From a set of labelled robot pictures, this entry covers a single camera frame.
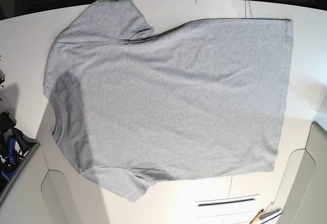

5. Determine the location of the grey T-shirt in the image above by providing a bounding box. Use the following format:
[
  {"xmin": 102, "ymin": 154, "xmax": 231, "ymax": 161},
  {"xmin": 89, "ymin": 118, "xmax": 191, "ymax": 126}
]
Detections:
[{"xmin": 43, "ymin": 0, "xmax": 293, "ymax": 202}]

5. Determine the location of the white slotted vent plate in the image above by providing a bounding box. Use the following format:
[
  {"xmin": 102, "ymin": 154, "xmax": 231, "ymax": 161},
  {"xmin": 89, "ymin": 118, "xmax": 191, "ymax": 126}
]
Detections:
[{"xmin": 194, "ymin": 194, "xmax": 260, "ymax": 218}]

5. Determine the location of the blue and black clutter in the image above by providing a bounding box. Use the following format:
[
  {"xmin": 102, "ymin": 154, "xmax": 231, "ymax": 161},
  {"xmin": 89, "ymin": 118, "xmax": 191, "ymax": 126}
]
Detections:
[{"xmin": 1, "ymin": 112, "xmax": 36, "ymax": 183}]

